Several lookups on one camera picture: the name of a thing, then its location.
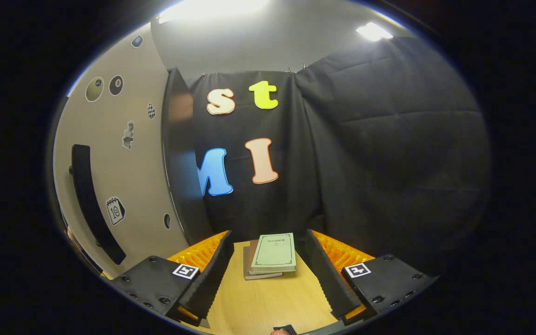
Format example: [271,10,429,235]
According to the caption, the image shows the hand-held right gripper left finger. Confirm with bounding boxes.
[109,229,235,327]

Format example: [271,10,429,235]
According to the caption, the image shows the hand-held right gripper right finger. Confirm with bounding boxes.
[304,228,439,327]

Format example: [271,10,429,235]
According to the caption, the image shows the grey cabinet door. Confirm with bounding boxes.
[53,23,189,280]

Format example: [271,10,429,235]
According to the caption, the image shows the black door handle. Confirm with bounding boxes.
[69,144,127,266]

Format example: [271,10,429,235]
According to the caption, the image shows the brown cover book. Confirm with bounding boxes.
[248,240,261,275]

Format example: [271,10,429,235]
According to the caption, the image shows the green cover book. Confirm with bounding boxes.
[251,233,297,273]

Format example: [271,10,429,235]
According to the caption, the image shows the black backdrop cloth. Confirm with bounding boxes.
[189,37,492,275]

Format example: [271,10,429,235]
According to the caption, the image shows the narrow ceiling light panel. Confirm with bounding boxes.
[355,22,394,41]

